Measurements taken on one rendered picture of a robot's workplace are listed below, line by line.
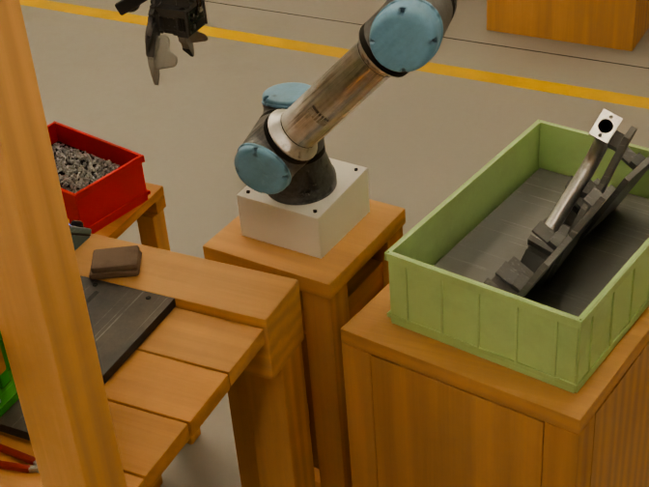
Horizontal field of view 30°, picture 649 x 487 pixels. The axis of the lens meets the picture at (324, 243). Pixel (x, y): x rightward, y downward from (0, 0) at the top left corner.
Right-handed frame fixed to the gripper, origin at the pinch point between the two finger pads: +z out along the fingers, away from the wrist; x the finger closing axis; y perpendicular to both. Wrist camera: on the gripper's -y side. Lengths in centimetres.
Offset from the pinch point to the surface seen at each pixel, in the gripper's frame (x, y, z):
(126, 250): -11.9, -9.2, 36.3
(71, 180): 15, -43, 42
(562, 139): 59, 60, 36
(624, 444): 10, 89, 74
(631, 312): 15, 87, 45
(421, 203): 161, -16, 129
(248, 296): -13.4, 19.4, 39.2
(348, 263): 10, 30, 44
